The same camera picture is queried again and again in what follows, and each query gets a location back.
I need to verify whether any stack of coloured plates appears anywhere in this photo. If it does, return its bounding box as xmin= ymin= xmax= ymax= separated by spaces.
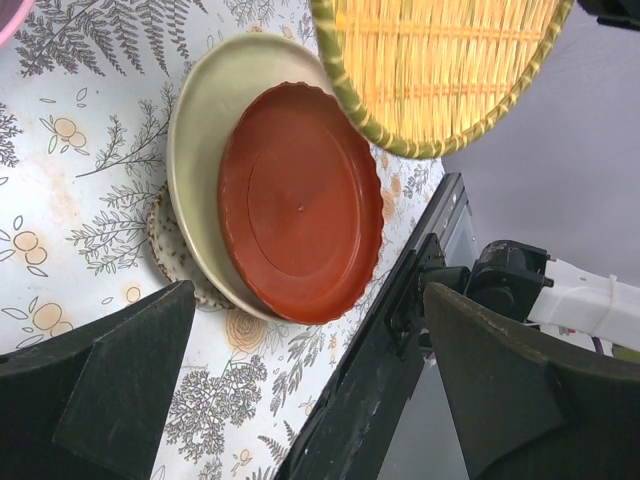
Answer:
xmin=0 ymin=0 xmax=35 ymax=46

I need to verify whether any red scalloped plastic plate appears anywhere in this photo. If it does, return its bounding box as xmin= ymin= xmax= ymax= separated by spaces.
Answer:
xmin=217 ymin=82 xmax=384 ymax=325

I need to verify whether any small speckled ceramic saucer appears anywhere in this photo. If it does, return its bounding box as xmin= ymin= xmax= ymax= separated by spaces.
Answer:
xmin=147 ymin=183 xmax=234 ymax=312

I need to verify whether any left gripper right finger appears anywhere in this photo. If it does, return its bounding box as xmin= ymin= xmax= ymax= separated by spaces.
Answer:
xmin=423 ymin=283 xmax=639 ymax=479

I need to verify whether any cream plate with leaf sprig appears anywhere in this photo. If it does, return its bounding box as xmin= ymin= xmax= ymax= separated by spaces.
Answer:
xmin=166 ymin=32 xmax=331 ymax=323

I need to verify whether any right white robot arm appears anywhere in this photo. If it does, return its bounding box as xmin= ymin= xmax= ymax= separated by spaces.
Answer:
xmin=465 ymin=240 xmax=639 ymax=351

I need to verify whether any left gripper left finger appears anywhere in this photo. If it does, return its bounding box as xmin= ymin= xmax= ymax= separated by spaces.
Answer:
xmin=1 ymin=281 xmax=195 ymax=479

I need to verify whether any floral patterned table mat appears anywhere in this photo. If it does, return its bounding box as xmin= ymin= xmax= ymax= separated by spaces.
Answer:
xmin=1 ymin=1 xmax=444 ymax=479

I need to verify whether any woven bamboo tray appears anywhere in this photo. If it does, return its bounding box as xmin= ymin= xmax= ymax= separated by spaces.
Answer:
xmin=310 ymin=0 xmax=573 ymax=159

